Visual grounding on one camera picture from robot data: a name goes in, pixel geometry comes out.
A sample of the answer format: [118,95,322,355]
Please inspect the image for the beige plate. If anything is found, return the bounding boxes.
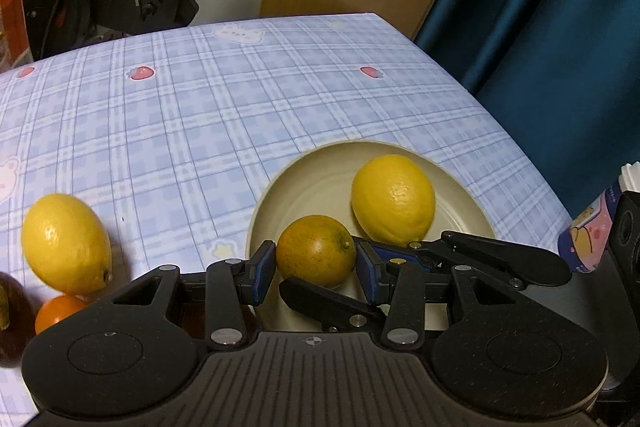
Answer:
[246,139,498,333]

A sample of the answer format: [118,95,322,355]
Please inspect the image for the yellow lemon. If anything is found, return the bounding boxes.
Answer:
[351,154,437,247]
[21,193,113,297]

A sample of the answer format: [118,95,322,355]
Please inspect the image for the plaid blue tablecloth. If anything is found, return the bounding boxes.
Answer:
[0,12,576,413]

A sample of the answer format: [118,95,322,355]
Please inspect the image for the green-tinged orange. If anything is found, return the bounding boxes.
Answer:
[276,215,357,288]

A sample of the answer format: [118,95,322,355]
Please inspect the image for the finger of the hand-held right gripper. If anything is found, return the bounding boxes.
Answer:
[278,278,390,332]
[372,231,572,290]

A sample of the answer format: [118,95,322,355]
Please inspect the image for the dark blue curtain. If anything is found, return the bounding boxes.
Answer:
[415,0,640,218]

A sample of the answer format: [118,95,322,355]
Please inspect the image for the dark purple mangosteen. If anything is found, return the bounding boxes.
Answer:
[0,271,37,369]

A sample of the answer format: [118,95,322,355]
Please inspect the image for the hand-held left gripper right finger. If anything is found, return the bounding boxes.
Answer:
[356,243,531,351]

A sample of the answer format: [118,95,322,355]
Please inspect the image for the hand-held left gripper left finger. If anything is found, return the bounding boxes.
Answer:
[100,241,277,351]

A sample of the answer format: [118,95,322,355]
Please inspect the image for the blue printed carton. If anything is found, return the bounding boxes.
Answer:
[557,162,640,274]

